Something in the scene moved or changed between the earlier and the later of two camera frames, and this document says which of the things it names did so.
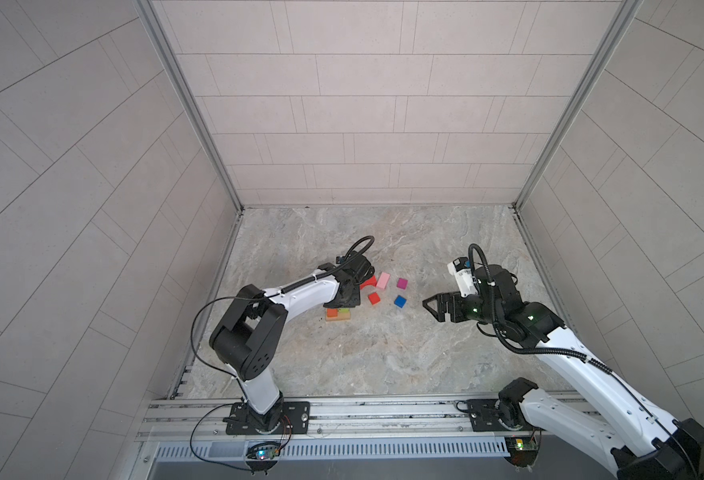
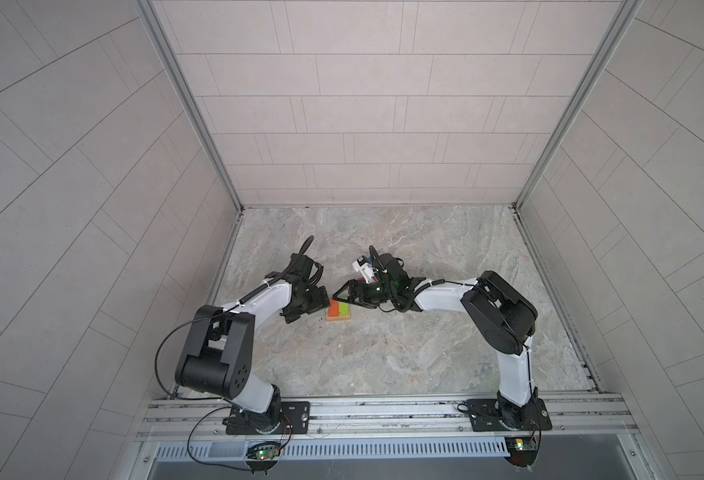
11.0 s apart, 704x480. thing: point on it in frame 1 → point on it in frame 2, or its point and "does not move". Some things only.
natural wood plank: [339, 318] does not move
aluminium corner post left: [156, 28] does not move
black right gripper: [452, 299] → [354, 285]
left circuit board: [263, 451] does not move
